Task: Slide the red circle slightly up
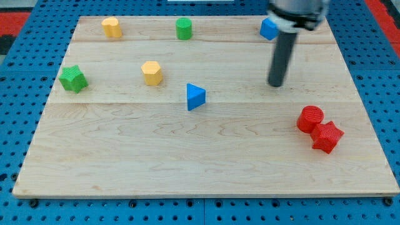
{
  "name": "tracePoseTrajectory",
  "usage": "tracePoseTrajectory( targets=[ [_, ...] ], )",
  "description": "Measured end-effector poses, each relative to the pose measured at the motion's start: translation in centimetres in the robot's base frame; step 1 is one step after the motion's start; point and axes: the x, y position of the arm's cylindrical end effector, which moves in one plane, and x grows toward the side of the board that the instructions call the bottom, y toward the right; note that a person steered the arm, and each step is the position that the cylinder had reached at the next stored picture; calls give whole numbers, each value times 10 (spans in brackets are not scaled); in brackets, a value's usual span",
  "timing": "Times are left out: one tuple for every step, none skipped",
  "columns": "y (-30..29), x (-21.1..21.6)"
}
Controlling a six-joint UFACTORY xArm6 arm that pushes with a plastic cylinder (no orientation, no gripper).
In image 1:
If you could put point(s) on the yellow hexagon block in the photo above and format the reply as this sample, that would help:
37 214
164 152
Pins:
152 73

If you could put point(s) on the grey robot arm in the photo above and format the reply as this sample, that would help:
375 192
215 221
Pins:
290 17

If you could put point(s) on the green cylinder block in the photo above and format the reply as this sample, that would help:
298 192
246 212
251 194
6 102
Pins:
184 28

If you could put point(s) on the green star block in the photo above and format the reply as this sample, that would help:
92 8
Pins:
73 79

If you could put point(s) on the blue cube block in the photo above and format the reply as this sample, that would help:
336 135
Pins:
268 29

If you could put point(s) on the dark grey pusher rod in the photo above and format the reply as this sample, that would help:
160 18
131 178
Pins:
281 58

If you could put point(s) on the red star block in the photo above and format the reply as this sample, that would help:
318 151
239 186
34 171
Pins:
325 137

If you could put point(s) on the red cylinder block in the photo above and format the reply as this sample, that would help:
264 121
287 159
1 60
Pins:
309 117

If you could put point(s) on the wooden board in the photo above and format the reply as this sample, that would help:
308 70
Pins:
121 139

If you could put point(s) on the yellow heart block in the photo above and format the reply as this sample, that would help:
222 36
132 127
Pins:
111 27

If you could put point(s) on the blue triangle block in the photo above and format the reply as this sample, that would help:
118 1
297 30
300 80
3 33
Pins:
196 96

